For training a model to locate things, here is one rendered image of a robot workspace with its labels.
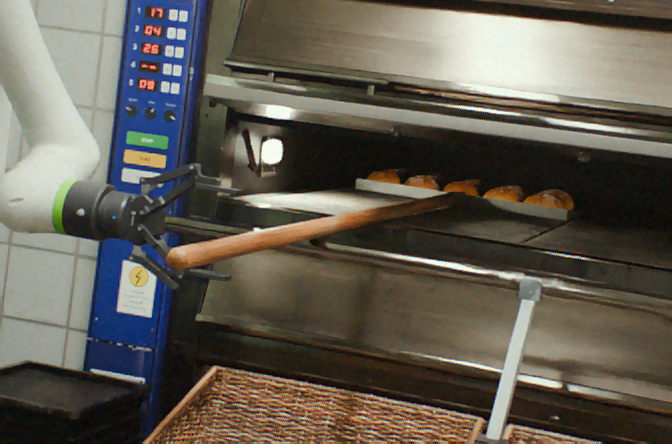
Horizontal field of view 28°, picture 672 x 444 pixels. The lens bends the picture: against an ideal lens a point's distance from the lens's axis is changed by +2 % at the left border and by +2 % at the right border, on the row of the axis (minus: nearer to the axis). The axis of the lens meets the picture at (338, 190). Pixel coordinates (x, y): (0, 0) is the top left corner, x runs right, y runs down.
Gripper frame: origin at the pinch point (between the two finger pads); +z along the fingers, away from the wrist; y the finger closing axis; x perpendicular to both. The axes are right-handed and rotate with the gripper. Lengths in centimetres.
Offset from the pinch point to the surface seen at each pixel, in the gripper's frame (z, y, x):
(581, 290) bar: 53, 1, -20
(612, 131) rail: 52, -24, -42
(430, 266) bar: 28.7, 1.7, -19.5
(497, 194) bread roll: 17, -5, -142
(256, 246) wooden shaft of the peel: 9.8, -0.5, 13.4
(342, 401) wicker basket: 8, 34, -54
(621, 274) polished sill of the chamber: 56, 1, -57
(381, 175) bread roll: -14, -6, -142
